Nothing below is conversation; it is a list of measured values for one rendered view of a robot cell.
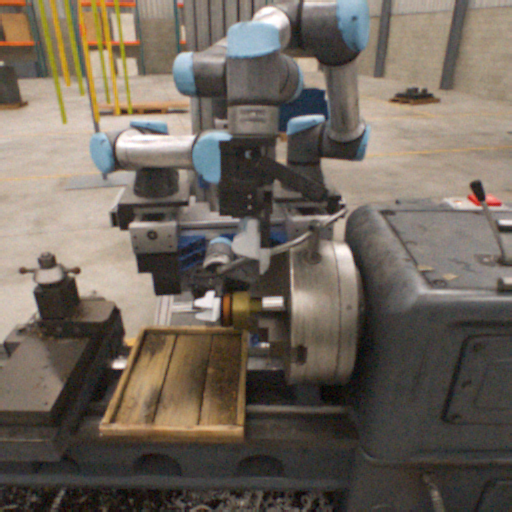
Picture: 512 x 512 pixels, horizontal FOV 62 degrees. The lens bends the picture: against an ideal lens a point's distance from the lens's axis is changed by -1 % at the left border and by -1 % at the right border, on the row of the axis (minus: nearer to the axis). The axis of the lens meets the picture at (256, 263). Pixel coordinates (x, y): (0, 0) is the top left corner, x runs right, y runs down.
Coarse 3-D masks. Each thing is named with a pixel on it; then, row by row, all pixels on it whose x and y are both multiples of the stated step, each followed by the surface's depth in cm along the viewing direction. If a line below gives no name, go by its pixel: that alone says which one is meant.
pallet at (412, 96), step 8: (408, 88) 1141; (416, 88) 1157; (424, 88) 1174; (400, 96) 1155; (408, 96) 1137; (416, 96) 1134; (424, 96) 1154; (432, 96) 1165; (416, 104) 1127; (424, 104) 1145
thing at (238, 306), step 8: (224, 296) 93; (232, 296) 94; (240, 296) 92; (248, 296) 92; (224, 304) 92; (232, 304) 92; (240, 304) 91; (248, 304) 91; (256, 304) 92; (224, 312) 91; (232, 312) 91; (240, 312) 91; (248, 312) 90; (224, 320) 92; (232, 320) 92; (240, 320) 91; (248, 320) 90; (240, 328) 93; (248, 328) 92
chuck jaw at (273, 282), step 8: (272, 256) 94; (280, 256) 94; (272, 264) 94; (280, 264) 94; (264, 272) 93; (272, 272) 93; (280, 272) 93; (264, 280) 93; (272, 280) 93; (280, 280) 93; (256, 288) 93; (264, 288) 93; (272, 288) 93; (280, 288) 93; (256, 296) 93; (264, 296) 93; (272, 296) 93; (280, 296) 93
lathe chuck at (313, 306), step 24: (288, 240) 93; (288, 264) 89; (312, 264) 83; (288, 288) 88; (312, 288) 80; (336, 288) 80; (288, 312) 88; (312, 312) 79; (336, 312) 79; (312, 336) 79; (336, 336) 79; (288, 360) 87; (312, 360) 81; (336, 360) 81
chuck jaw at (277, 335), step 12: (252, 312) 91; (264, 312) 91; (276, 312) 91; (252, 324) 89; (264, 324) 87; (276, 324) 87; (288, 324) 87; (264, 336) 87; (276, 336) 83; (288, 336) 83; (276, 348) 83; (288, 348) 82; (300, 348) 81; (300, 360) 82
